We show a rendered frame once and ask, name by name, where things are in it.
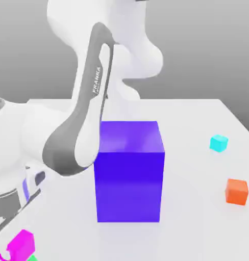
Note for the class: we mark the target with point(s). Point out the small magenta cube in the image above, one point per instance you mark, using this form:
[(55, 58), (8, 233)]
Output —
[(21, 243)]

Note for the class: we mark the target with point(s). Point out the small cyan cube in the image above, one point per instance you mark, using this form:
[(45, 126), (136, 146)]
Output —
[(218, 143)]

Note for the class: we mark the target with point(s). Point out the small green cube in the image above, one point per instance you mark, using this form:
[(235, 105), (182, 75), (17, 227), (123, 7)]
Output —
[(32, 258)]

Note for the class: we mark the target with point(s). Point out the small orange cube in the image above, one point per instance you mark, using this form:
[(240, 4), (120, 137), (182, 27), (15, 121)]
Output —
[(236, 192)]

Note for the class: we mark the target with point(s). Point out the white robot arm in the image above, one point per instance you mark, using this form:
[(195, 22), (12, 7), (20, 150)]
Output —
[(75, 61)]

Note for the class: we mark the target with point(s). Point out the large purple box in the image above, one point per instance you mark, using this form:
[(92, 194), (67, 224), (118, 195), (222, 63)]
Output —
[(128, 183)]

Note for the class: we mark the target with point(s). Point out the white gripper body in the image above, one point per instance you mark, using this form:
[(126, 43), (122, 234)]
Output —
[(13, 221)]

